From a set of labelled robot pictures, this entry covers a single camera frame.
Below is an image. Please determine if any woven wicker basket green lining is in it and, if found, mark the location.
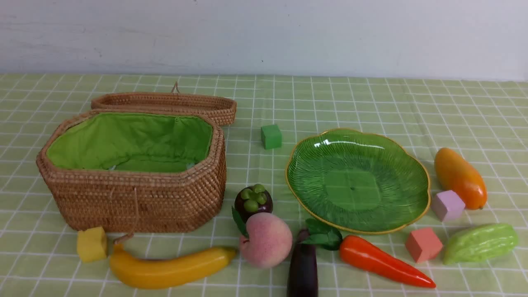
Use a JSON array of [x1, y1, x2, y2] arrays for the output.
[[36, 108, 227, 233]]

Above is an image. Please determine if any purple mangosteen green cap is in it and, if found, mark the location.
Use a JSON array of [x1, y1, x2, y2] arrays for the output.
[[234, 184, 273, 223]]

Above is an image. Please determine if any pink peach with leaf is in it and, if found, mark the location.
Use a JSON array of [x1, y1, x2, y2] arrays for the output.
[[231, 207, 293, 269]]

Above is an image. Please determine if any yellow banana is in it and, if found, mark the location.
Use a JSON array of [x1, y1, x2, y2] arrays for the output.
[[109, 244, 238, 290]]

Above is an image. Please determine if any green foam cube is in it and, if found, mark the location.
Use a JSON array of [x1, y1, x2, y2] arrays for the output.
[[261, 124, 282, 150]]

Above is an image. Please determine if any green leaf-shaped glass plate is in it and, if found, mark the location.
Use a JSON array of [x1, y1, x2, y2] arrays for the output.
[[285, 128, 431, 234]]

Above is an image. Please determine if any orange carrot with leaves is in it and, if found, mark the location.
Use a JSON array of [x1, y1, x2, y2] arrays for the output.
[[302, 218, 436, 289]]

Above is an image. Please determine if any yellow foam cube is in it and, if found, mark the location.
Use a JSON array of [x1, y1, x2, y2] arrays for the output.
[[77, 227, 108, 263]]

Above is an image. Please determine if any green bitter gourd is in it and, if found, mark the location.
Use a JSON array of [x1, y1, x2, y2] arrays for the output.
[[443, 223, 519, 265]]

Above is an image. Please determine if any woven wicker basket lid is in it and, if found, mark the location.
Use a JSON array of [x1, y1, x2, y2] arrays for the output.
[[91, 92, 236, 125]]

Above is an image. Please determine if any pink foam cube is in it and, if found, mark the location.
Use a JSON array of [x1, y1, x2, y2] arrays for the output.
[[405, 227, 443, 263]]

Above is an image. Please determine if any purple foam cube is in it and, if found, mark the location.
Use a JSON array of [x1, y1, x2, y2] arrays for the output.
[[431, 190, 466, 222]]

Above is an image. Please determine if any orange yellow mango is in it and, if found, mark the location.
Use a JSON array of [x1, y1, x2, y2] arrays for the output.
[[434, 147, 487, 210]]

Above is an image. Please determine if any dark purple eggplant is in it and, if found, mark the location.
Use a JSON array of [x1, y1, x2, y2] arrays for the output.
[[286, 228, 319, 297]]

